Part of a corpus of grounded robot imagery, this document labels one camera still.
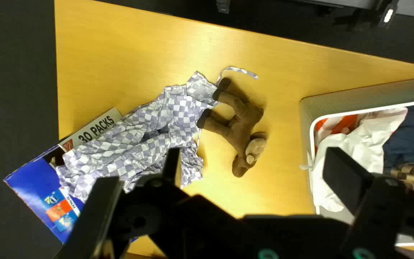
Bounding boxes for blue Oreo snack box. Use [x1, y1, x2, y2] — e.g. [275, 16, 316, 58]
[4, 108, 122, 243]

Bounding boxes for white plastic basket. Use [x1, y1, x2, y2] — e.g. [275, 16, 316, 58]
[297, 77, 414, 251]

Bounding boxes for white orange plastic bag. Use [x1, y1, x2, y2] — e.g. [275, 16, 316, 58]
[308, 108, 408, 223]

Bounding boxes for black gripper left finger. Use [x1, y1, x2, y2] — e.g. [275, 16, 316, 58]
[54, 177, 122, 259]

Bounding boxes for brown plush toy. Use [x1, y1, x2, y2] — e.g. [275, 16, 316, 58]
[196, 78, 267, 177]

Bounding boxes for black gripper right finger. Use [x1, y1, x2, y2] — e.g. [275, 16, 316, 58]
[321, 147, 383, 226]

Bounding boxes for purple checkered cloth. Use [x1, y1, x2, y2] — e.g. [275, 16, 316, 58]
[54, 71, 260, 203]

